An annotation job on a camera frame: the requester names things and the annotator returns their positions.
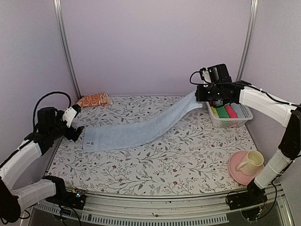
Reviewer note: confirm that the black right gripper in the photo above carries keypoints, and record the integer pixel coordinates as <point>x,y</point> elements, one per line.
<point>200,96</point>

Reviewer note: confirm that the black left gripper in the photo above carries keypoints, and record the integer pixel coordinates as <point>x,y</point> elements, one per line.
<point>70,135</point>

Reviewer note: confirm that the light blue terry towel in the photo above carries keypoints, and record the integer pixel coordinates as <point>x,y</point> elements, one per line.
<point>109,137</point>

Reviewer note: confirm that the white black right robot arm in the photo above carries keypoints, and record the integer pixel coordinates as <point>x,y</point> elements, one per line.
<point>284,115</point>

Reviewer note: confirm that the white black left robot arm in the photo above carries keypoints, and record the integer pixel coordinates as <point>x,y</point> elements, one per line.
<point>52,125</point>

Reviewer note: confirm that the light blue rolled towel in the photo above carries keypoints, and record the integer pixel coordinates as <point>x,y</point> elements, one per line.
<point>240,111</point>

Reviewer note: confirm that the pink rolled towel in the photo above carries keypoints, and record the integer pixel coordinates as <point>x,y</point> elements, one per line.
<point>231,113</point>

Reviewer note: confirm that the green rolled towel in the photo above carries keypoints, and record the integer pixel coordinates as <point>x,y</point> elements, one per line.
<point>222,113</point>

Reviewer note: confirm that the white perforated plastic basket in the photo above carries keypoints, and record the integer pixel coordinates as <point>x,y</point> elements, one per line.
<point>226,122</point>

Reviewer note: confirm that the orange patterned towel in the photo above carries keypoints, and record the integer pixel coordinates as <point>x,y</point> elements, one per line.
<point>101,99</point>

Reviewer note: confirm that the cream ceramic mug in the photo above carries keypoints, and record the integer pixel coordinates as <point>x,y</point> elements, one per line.
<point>251,163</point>

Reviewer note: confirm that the floral table cover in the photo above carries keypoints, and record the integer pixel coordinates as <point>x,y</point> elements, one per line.
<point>191,158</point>

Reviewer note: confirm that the pink saucer plate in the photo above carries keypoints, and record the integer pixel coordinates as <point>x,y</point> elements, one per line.
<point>238,176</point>

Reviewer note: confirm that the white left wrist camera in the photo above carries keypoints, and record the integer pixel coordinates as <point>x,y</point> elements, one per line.
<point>70,113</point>

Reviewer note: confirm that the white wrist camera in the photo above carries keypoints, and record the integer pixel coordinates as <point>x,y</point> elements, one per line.
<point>205,77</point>
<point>70,113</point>

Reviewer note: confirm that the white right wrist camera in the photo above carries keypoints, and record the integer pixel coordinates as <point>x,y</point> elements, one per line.
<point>205,77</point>

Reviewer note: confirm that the right aluminium frame post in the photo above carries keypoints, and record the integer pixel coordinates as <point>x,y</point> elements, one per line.
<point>248,39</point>

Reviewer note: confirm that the aluminium frame post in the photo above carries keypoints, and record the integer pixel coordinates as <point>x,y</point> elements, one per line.
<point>66,50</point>
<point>248,39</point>

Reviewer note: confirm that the aluminium front rail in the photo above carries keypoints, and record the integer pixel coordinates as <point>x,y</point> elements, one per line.
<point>218,209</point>

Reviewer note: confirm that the left aluminium frame post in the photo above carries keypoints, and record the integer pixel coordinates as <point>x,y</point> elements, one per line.
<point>66,50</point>

